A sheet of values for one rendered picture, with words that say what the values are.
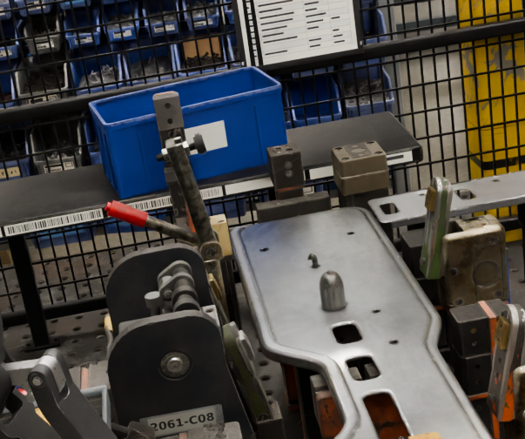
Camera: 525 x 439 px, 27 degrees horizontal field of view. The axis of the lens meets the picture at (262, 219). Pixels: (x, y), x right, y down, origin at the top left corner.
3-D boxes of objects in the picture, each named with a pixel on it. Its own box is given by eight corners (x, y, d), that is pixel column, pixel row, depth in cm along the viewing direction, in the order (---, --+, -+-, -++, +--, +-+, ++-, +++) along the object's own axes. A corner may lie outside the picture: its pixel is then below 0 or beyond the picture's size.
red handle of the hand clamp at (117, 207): (219, 245, 147) (109, 204, 142) (212, 259, 147) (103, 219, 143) (216, 233, 150) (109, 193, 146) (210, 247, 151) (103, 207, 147)
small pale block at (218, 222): (264, 438, 168) (227, 221, 154) (241, 442, 168) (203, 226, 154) (260, 426, 171) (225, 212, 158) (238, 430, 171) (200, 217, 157)
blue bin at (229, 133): (293, 158, 186) (283, 84, 181) (119, 200, 179) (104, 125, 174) (263, 133, 201) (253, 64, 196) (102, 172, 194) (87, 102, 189)
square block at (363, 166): (408, 351, 186) (387, 152, 173) (363, 360, 186) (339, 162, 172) (397, 329, 194) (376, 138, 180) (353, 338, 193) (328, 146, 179)
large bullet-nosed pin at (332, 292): (349, 319, 140) (344, 273, 137) (326, 323, 139) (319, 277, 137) (344, 308, 143) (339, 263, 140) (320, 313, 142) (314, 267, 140)
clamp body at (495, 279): (536, 450, 156) (523, 228, 143) (456, 467, 155) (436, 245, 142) (514, 417, 164) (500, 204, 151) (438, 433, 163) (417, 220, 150)
